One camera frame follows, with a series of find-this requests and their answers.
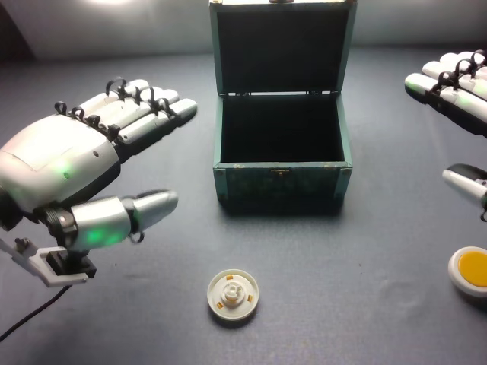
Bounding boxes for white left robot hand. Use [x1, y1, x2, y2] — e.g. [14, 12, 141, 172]
[0, 77, 199, 256]

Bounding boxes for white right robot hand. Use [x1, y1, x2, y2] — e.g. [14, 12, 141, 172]
[404, 49, 487, 224]

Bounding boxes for teal wooden chest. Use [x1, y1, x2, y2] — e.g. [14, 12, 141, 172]
[212, 90, 354, 211]

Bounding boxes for white round yellow-topped button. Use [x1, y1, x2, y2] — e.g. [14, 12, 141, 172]
[447, 246, 487, 298]

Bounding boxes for white round cap yellow tabs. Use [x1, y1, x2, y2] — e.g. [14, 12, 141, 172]
[206, 268, 260, 325]

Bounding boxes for grey table cloth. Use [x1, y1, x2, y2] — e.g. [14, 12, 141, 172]
[0, 47, 487, 365]

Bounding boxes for white bracket wrist camera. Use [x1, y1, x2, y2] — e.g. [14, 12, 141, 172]
[0, 236, 98, 289]

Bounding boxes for thin black cable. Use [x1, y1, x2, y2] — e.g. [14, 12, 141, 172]
[0, 284, 72, 343]

